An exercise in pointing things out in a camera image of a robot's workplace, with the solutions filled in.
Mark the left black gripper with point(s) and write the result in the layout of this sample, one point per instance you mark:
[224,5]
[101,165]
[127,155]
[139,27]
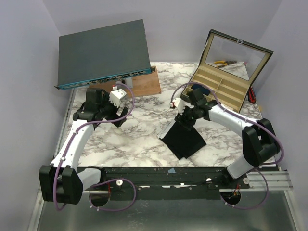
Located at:
[106,100]

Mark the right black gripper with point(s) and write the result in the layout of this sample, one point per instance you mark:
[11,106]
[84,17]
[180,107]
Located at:
[184,119]

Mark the black underwear white waistband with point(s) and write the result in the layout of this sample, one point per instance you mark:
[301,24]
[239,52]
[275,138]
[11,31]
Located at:
[182,142]

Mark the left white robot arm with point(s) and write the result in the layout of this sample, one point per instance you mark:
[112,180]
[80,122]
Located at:
[60,181]

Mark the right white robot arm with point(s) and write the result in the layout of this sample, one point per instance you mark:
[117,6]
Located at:
[258,138]

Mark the wooden board stand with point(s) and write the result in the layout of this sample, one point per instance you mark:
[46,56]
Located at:
[143,85]

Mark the rolled navy blue cloth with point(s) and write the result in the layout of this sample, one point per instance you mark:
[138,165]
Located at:
[203,90]

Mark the black compartment box with lid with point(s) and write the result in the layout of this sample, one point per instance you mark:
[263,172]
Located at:
[231,83]

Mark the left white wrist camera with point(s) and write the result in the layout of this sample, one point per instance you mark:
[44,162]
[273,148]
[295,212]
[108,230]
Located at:
[116,96]

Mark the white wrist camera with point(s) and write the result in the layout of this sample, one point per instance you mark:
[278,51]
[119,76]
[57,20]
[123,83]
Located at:
[116,96]
[179,104]

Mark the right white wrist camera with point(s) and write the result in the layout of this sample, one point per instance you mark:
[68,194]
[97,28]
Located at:
[179,104]

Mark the grey network switch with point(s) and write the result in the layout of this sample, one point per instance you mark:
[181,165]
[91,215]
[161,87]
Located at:
[103,54]

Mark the yellow handled pliers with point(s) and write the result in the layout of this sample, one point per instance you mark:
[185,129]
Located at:
[221,64]

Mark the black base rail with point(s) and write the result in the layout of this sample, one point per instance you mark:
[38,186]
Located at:
[164,183]

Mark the aluminium frame extrusion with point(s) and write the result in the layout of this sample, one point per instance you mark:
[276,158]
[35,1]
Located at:
[267,205]

